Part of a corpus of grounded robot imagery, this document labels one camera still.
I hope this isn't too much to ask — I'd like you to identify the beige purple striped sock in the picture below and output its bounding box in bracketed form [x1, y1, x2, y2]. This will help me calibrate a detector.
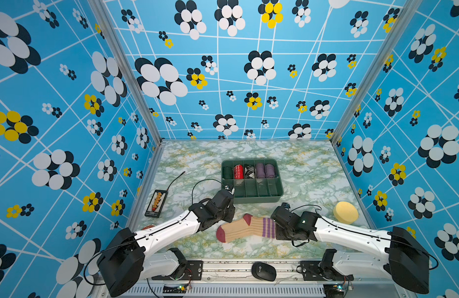
[216, 214, 276, 243]

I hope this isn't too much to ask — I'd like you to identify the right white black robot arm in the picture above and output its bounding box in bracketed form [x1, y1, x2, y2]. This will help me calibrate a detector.
[270, 206, 430, 294]

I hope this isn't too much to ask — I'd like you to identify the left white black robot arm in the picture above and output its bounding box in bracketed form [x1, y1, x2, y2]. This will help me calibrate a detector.
[96, 189, 235, 298]

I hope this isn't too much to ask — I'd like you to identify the dark green rolled sock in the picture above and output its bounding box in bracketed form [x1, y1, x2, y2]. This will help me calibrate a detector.
[223, 166, 234, 180]

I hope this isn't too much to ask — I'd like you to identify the red rolled sock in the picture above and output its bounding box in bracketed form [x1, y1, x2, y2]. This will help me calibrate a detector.
[233, 164, 244, 180]

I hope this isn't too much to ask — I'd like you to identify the black computer mouse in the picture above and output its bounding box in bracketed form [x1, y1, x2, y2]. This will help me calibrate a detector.
[251, 261, 277, 282]

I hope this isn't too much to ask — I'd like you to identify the green plastic organizer tray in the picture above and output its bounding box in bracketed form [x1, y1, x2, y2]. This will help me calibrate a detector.
[221, 158, 284, 204]

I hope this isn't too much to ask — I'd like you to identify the black tray with skewers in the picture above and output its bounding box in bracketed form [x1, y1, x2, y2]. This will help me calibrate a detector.
[144, 171, 185, 218]

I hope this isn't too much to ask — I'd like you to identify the black white argyle rolled sock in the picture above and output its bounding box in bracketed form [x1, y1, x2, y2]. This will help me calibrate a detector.
[244, 165, 255, 179]

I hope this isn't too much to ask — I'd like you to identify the yellow round sponge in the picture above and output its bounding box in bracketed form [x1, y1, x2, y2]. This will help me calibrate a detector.
[333, 201, 359, 225]

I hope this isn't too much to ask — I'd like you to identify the dark purple rolled sock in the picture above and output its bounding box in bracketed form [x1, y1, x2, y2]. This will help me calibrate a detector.
[265, 163, 276, 179]

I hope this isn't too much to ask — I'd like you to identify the right green circuit board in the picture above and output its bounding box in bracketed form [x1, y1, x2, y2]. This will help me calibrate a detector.
[324, 284, 349, 298]

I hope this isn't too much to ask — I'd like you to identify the green circuit board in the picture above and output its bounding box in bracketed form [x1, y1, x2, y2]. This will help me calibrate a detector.
[324, 284, 349, 298]
[162, 284, 188, 294]

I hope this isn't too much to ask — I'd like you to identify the left green circuit board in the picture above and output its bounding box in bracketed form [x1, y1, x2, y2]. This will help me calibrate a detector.
[162, 284, 188, 294]

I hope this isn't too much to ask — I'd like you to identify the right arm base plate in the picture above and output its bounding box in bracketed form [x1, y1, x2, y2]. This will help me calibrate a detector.
[296, 261, 354, 282]

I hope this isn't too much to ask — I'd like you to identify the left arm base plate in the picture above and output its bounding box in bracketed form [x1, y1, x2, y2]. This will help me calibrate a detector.
[151, 260, 203, 281]

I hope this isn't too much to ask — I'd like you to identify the aluminium front rail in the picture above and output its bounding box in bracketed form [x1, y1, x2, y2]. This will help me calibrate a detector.
[122, 259, 417, 298]

